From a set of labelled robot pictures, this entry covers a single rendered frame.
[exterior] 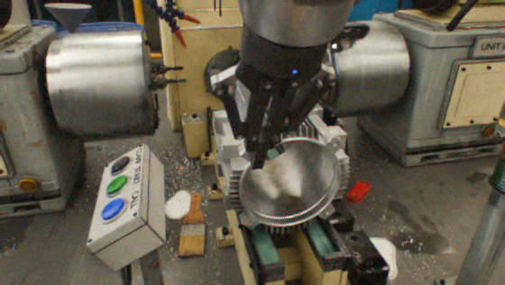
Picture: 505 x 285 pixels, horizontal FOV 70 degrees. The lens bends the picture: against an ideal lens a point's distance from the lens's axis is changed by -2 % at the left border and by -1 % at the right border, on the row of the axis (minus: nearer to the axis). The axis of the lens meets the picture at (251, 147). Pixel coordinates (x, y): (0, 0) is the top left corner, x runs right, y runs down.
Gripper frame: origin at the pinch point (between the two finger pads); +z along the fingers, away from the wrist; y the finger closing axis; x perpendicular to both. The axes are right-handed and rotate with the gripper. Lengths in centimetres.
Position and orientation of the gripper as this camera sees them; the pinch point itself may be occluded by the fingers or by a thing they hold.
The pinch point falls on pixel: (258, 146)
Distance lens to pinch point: 46.9
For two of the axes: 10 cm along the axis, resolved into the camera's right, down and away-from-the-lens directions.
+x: 1.9, 8.4, -5.0
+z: -1.1, 5.3, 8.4
